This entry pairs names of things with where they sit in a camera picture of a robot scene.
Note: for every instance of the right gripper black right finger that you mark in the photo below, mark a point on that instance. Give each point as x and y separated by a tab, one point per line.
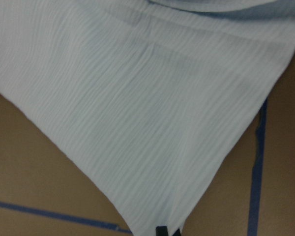
177	233

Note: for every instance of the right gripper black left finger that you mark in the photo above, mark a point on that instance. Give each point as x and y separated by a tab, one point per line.
161	231

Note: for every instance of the light blue button shirt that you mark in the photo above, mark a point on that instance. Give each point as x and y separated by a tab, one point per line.
145	97

